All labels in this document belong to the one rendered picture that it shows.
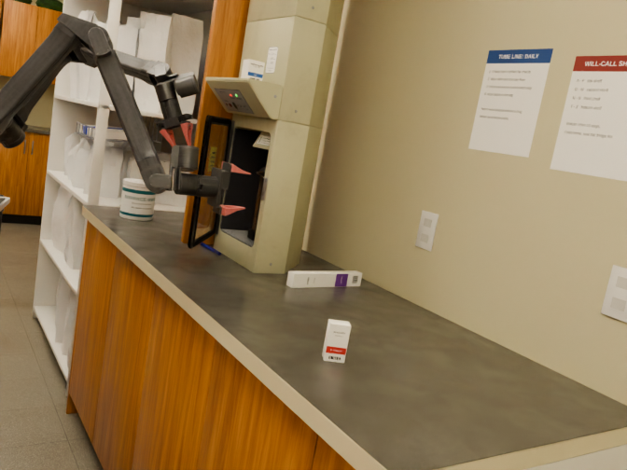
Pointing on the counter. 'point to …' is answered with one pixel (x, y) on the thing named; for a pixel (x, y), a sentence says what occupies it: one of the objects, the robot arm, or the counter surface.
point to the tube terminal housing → (285, 138)
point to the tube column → (325, 11)
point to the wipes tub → (136, 200)
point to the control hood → (270, 104)
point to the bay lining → (243, 144)
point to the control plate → (233, 100)
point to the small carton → (253, 69)
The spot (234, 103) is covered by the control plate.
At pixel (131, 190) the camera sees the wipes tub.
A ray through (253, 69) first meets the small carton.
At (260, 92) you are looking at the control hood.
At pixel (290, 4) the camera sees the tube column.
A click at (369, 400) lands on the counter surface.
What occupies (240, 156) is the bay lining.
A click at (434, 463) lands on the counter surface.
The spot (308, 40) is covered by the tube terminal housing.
